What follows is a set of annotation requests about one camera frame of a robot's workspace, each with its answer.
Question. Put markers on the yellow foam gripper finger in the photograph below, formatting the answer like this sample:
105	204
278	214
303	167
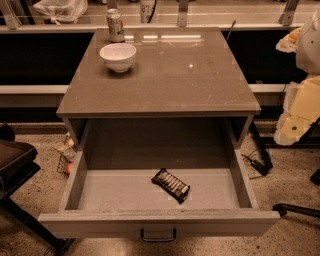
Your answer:
301	108

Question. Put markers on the black rxbar chocolate wrapper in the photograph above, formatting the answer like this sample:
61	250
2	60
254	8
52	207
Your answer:
172	185

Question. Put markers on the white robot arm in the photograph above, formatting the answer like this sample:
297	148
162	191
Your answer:
305	43

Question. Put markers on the grey cabinet counter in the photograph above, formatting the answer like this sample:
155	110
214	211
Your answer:
178	72

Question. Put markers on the open grey top drawer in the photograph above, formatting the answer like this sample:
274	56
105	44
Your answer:
110	193

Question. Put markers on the black chair base leg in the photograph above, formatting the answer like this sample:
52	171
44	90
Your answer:
283	209

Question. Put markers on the white ceramic bowl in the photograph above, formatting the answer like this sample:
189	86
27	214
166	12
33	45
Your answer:
119	57

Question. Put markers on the green white soda can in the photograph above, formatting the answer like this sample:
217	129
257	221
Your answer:
115	25

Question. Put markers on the clear plastic bag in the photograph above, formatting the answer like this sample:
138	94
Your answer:
61	11

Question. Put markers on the black chair at left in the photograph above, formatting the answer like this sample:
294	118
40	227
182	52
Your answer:
17	166

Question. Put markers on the black device with cable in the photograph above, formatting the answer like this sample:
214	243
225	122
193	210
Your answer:
262	168

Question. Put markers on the black drawer handle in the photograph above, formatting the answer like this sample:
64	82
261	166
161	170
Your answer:
158	236

